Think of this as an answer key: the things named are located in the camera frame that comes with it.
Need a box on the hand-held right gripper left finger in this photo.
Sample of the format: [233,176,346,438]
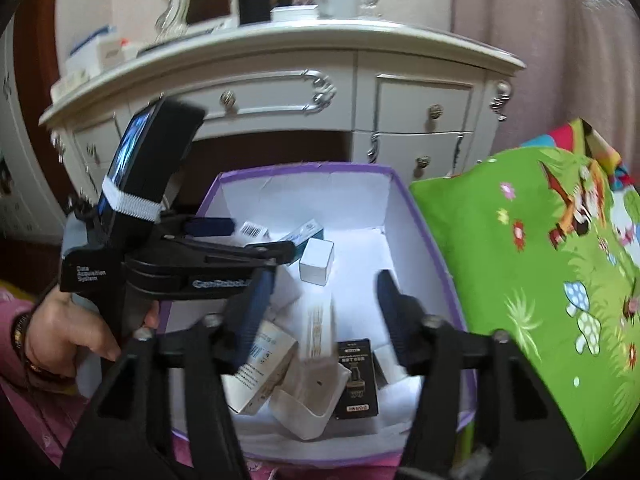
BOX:
[62,260,281,480]

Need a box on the person's left hand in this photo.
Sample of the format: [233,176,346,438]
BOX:
[25,289,162,378]

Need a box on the white plastic tray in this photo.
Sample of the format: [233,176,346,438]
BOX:
[270,357,354,441]

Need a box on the blue topped white box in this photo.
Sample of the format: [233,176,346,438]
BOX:
[69,24,117,56]

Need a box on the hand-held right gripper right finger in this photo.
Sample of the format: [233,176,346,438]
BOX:
[375,269,589,480]

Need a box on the dark beaded bracelet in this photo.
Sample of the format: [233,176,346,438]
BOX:
[12,312,57,382]

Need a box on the person's left forearm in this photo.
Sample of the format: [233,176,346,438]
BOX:
[0,287,40,386]

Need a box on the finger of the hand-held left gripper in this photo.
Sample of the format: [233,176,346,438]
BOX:
[160,214,239,239]
[165,237,297,274]

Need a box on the white box with gold print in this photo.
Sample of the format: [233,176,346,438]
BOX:
[295,289,342,362]

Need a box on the white carton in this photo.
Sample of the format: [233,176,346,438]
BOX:
[97,39,140,69]

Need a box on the pink embroidered curtain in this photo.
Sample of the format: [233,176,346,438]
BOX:
[447,0,640,181]

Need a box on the purple storage box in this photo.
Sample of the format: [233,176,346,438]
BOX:
[160,161,479,469]

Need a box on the white flat box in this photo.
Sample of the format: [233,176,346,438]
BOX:
[270,5,321,24]

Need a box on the green printed blanket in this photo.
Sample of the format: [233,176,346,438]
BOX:
[410,119,640,467]

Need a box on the pink printed cloth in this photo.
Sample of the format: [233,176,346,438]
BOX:
[0,374,103,467]

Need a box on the teal and white box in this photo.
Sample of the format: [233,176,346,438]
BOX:
[277,219,326,261]

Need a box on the black flat device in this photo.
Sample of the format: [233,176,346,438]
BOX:
[136,25,211,57]

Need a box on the white cube box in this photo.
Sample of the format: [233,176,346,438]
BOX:
[299,237,335,286]

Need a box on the black applicator box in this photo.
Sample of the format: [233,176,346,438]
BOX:
[332,338,380,421]

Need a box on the small plain white box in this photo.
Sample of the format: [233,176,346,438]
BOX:
[372,344,409,386]

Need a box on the white barcode box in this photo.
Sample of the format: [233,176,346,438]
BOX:
[240,221,274,246]

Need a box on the white dressing table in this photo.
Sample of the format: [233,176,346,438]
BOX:
[39,17,529,222]

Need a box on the white patterned cabinet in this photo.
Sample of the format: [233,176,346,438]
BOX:
[0,35,69,247]

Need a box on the ornate white framed mirror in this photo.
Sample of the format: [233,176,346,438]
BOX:
[145,0,382,44]

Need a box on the white box with blue label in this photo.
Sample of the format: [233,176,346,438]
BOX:
[222,320,299,416]

